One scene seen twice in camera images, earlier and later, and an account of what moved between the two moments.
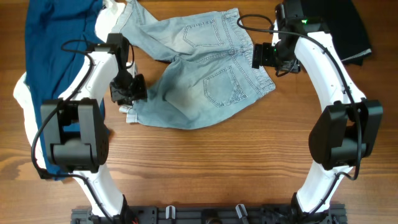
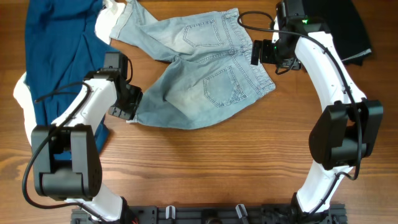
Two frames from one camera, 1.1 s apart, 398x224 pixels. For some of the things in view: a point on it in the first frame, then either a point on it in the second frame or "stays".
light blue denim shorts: x=208 y=68 stays
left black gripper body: x=127 y=88 to x=128 y=103
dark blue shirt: x=58 y=35 stays
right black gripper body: x=258 y=56 stays
